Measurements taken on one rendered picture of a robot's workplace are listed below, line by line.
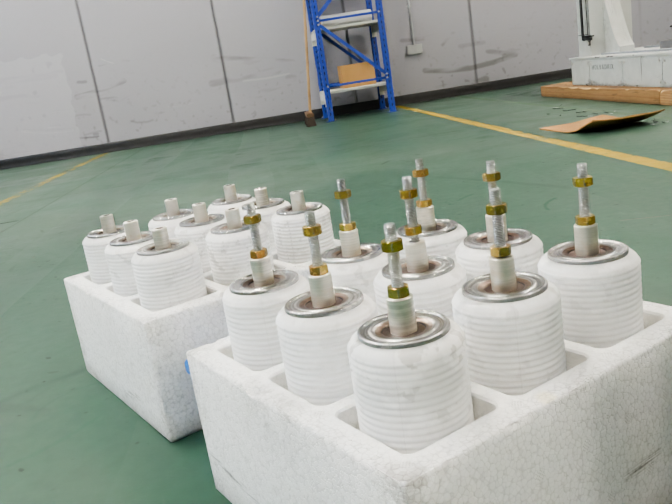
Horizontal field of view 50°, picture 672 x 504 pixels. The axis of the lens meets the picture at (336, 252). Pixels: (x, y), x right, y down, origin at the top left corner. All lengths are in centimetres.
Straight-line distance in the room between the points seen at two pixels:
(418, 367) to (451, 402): 4
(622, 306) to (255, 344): 36
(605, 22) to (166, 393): 464
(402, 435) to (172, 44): 661
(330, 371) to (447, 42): 667
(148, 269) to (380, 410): 53
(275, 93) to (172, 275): 605
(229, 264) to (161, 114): 606
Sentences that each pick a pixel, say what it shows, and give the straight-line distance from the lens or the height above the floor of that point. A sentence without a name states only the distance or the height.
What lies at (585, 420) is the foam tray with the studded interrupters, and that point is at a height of 15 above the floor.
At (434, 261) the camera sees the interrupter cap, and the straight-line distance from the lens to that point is 75.
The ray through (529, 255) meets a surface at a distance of 79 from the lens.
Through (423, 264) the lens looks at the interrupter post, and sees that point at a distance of 73.
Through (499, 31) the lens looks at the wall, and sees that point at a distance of 738.
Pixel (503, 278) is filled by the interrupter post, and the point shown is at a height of 26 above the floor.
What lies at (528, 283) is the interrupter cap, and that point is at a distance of 66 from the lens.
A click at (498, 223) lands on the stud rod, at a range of 64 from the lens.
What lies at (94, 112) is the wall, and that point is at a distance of 721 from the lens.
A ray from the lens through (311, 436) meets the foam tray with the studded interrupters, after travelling 61.
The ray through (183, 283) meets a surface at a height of 21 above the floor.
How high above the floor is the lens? 47
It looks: 14 degrees down
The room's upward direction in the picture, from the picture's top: 9 degrees counter-clockwise
